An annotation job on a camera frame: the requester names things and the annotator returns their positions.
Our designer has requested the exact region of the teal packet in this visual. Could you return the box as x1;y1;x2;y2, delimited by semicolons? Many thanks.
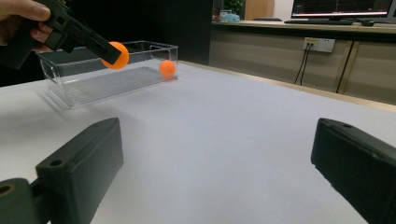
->
219;12;241;23

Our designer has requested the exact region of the black keyboard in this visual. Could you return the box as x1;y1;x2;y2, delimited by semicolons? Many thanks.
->
283;18;356;26

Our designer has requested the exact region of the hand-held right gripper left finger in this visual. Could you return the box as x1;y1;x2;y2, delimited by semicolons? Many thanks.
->
35;117;124;224

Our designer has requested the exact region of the green plant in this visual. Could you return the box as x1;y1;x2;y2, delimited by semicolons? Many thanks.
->
223;0;246;15

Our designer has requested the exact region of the long beige desk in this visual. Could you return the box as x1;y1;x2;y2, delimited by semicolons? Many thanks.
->
208;19;396;105

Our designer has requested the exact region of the white wall outlet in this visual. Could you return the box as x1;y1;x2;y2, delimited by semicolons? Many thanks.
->
303;36;336;53

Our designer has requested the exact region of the orange ball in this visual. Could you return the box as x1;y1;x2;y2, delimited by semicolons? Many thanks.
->
158;59;177;78
101;41;131;70

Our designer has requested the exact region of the wooden door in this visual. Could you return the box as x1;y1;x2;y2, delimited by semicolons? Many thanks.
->
244;0;276;21

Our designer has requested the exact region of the clear plastic container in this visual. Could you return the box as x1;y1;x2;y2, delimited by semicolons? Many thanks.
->
35;40;179;110

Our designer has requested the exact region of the white board mat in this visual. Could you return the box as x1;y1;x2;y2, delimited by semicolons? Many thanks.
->
0;59;396;224

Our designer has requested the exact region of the black power cable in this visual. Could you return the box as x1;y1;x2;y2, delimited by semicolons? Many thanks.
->
293;46;311;86
299;46;313;87

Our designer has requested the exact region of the computer monitor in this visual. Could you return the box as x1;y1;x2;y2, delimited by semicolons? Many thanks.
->
290;0;395;20

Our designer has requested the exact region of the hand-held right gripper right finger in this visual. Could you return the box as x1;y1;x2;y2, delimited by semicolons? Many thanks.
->
310;117;396;224

